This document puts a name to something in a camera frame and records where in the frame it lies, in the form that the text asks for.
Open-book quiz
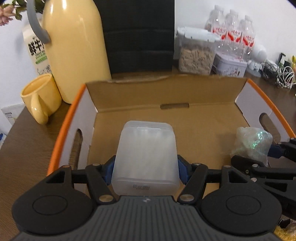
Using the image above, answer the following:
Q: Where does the iridescent plastic bundle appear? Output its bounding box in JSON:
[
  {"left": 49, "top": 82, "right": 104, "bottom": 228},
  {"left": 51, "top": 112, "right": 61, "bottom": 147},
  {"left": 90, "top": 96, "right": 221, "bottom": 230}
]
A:
[{"left": 230, "top": 127, "right": 273, "bottom": 166}]

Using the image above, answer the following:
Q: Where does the translucent plastic box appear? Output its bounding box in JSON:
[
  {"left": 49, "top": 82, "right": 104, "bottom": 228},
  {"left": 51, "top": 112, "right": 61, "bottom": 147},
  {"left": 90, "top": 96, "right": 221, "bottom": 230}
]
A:
[{"left": 111, "top": 121, "right": 180, "bottom": 196}]

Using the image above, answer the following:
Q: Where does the orange white cardboard box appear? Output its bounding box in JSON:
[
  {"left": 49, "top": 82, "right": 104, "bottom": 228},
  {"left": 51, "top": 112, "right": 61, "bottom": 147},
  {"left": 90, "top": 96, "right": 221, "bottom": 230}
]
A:
[{"left": 48, "top": 73, "right": 295, "bottom": 173}]

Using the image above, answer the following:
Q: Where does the blue white box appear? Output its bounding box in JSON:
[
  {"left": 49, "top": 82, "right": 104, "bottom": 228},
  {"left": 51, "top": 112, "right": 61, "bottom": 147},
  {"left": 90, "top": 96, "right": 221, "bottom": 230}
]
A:
[{"left": 0, "top": 133, "right": 6, "bottom": 148}]

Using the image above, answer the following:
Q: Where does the colourful snack packet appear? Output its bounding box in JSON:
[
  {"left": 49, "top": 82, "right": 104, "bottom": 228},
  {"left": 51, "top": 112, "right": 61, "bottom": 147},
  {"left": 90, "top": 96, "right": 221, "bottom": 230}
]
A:
[{"left": 292, "top": 55, "right": 296, "bottom": 68}]

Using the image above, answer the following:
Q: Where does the black charger adapter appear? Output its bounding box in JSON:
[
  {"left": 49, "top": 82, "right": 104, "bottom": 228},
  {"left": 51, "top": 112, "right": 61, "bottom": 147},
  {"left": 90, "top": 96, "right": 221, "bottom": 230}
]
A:
[{"left": 278, "top": 53, "right": 285, "bottom": 65}]

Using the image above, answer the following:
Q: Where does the white robot figurine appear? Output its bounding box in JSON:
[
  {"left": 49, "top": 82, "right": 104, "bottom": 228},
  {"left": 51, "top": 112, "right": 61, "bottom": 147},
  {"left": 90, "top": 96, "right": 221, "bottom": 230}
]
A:
[{"left": 246, "top": 44, "right": 267, "bottom": 77}]

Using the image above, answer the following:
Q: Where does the white leaflet card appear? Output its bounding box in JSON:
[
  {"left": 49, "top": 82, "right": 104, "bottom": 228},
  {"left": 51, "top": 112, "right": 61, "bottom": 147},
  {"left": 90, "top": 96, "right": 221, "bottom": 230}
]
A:
[{"left": 1, "top": 103, "right": 25, "bottom": 125}]

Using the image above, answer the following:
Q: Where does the white decorated tin box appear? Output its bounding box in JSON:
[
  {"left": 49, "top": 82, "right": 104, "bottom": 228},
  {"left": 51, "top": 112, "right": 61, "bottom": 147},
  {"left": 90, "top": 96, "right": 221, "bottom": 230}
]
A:
[{"left": 212, "top": 52, "right": 247, "bottom": 78}]

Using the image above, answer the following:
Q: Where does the yellow ceramic mug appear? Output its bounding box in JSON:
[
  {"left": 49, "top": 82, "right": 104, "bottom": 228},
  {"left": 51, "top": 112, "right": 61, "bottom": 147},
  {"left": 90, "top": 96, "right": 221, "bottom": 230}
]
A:
[{"left": 21, "top": 73, "right": 62, "bottom": 125}]

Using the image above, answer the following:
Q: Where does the right water bottle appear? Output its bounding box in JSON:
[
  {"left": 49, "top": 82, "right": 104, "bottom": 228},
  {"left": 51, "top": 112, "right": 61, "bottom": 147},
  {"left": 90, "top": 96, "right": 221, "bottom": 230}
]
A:
[{"left": 240, "top": 15, "right": 255, "bottom": 62}]

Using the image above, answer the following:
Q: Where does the water bottle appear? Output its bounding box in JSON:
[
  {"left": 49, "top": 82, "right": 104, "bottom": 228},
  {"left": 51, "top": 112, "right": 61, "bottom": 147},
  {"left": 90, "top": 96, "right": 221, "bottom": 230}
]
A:
[
  {"left": 225, "top": 9, "right": 242, "bottom": 55},
  {"left": 205, "top": 5, "right": 227, "bottom": 40},
  {"left": 240, "top": 15, "right": 255, "bottom": 62}
]

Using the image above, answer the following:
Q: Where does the middle water bottle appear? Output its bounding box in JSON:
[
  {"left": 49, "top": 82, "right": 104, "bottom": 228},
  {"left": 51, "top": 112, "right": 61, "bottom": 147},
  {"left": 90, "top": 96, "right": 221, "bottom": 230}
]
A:
[{"left": 225, "top": 9, "right": 242, "bottom": 55}]

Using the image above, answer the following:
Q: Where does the clear seed storage container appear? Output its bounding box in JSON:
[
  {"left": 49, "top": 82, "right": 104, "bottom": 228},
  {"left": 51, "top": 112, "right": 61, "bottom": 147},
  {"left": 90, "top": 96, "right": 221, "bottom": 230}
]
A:
[{"left": 177, "top": 27, "right": 221, "bottom": 75}]

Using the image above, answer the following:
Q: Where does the left water bottle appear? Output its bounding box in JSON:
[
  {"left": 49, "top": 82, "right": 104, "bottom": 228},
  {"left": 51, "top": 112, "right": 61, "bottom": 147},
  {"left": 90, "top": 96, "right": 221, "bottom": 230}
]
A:
[{"left": 205, "top": 5, "right": 227, "bottom": 40}]

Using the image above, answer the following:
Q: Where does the yellow thermos jug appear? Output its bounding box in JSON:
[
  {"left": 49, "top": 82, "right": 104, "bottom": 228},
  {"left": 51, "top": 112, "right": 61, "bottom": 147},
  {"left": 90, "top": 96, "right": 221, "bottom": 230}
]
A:
[{"left": 27, "top": 0, "right": 111, "bottom": 103}]

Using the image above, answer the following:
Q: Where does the white milk carton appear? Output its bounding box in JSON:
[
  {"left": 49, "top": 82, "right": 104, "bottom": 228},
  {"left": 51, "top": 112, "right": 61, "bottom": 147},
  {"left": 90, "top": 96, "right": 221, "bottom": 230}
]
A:
[{"left": 23, "top": 24, "right": 52, "bottom": 75}]

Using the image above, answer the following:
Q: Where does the black paper bag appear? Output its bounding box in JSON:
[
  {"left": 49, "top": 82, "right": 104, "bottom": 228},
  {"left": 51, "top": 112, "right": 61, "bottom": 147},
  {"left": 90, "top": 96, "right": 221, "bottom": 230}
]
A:
[{"left": 95, "top": 0, "right": 175, "bottom": 74}]

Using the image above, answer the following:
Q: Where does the dried pink rose bouquet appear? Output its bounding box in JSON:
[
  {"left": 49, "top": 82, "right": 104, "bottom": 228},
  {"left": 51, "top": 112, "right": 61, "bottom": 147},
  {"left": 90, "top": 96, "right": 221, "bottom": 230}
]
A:
[{"left": 0, "top": 0, "right": 45, "bottom": 27}]

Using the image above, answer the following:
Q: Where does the white tangled cable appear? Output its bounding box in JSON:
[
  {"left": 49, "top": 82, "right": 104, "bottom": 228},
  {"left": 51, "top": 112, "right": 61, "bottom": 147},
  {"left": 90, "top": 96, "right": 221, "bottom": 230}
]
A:
[{"left": 276, "top": 62, "right": 296, "bottom": 90}]

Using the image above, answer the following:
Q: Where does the black tangled cable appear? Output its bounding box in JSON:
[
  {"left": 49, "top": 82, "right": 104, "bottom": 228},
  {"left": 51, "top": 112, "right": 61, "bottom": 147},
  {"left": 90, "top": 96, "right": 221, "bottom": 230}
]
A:
[{"left": 260, "top": 61, "right": 282, "bottom": 87}]

